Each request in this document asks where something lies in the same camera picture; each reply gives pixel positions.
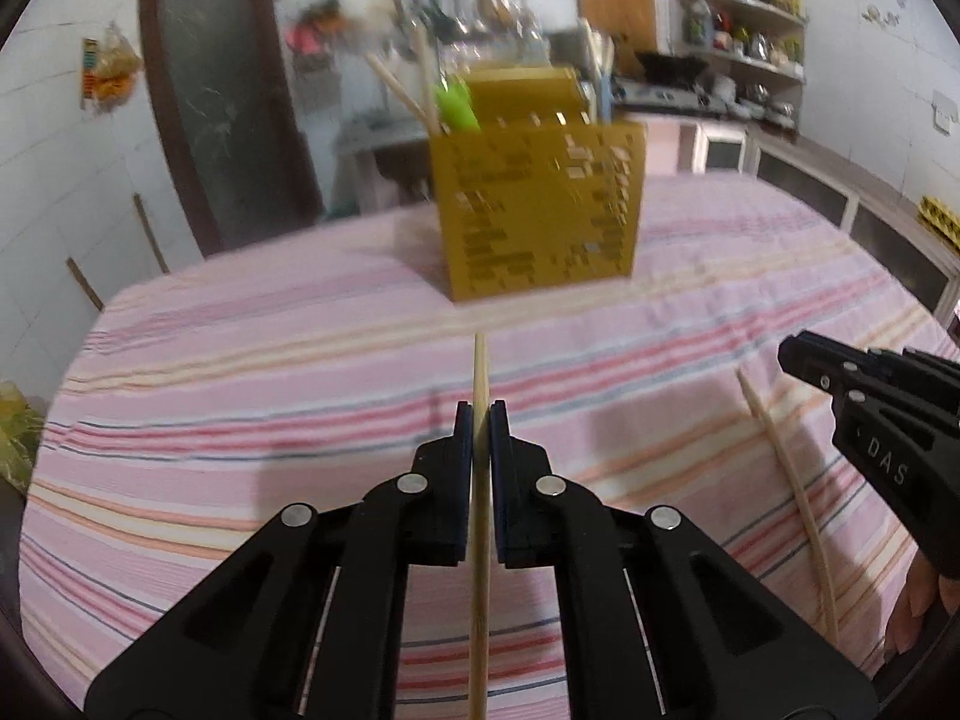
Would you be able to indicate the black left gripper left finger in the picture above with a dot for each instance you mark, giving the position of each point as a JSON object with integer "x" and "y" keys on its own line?
{"x": 304, "y": 619}

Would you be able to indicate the yellow perforated utensil holder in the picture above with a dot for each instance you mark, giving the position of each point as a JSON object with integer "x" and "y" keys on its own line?
{"x": 542, "y": 194}

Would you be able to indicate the black wok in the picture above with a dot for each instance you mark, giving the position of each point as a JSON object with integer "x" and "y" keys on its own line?
{"x": 678, "y": 71}

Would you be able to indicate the orange hanging bag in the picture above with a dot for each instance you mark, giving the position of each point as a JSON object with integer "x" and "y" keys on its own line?
{"x": 109, "y": 70}

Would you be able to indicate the gas stove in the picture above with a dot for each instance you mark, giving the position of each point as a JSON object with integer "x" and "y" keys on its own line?
{"x": 641, "y": 98}

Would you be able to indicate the yellow plastic bag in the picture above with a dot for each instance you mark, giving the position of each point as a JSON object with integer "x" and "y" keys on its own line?
{"x": 21, "y": 431}

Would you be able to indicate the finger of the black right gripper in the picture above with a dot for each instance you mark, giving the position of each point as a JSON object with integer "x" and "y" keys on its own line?
{"x": 838, "y": 369}
{"x": 912, "y": 362}

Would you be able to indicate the steel sink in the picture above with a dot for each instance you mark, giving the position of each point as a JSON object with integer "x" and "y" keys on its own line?
{"x": 387, "y": 163}

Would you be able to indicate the pink striped tablecloth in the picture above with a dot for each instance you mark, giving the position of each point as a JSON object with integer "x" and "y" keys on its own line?
{"x": 309, "y": 369}

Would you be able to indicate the short wooden chopstick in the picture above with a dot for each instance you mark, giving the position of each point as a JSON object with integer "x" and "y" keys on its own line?
{"x": 822, "y": 570}

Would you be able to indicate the right hand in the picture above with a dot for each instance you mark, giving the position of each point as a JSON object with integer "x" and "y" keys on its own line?
{"x": 922, "y": 589}

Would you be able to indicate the long wooden chopstick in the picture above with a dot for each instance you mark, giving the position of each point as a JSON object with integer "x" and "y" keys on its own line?
{"x": 480, "y": 535}

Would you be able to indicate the wall shelf with bottles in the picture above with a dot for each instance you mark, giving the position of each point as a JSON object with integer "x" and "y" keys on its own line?
{"x": 759, "y": 45}

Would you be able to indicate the dark wooden door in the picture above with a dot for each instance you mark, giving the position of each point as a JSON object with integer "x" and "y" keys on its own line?
{"x": 219, "y": 91}

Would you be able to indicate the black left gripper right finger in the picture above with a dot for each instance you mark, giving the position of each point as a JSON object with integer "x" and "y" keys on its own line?
{"x": 658, "y": 621}

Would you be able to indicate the green frog handle fork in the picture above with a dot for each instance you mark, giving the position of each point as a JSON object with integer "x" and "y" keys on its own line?
{"x": 454, "y": 105}

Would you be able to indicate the wooden cutting board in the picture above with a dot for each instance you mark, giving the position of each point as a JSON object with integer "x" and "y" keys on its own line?
{"x": 633, "y": 21}

